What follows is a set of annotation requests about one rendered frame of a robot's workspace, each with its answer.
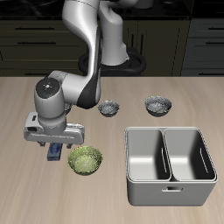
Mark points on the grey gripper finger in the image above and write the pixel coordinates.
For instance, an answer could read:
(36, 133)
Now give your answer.
(42, 143)
(69, 145)

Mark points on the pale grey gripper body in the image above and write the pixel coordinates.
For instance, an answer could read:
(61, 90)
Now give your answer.
(74, 135)

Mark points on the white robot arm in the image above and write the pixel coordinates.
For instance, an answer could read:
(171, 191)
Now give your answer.
(78, 26)

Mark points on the blue cream cheese box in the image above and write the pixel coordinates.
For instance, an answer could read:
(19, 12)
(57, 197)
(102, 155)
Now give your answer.
(54, 151)

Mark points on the green bowl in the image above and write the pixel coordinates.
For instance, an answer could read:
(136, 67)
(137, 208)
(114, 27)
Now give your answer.
(85, 162)

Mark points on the small grey fluted dish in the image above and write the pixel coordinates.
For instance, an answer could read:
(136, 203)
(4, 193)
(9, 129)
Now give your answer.
(158, 105)
(108, 108)
(68, 108)

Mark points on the dark brown kitchen cupboard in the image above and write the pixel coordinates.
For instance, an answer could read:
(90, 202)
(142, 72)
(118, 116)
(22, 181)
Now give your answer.
(35, 49)

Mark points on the white two-bin basket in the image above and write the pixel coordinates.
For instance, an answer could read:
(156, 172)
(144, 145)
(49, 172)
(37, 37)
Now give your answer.
(172, 169)

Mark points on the black kitchen countertop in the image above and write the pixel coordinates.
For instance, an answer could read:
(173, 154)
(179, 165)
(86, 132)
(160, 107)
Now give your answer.
(32, 8)

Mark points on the dark grey kitchen cupboard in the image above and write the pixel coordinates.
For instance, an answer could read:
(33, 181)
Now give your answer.
(204, 46)

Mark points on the flat black base plate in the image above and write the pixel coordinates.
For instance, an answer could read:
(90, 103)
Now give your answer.
(137, 62)

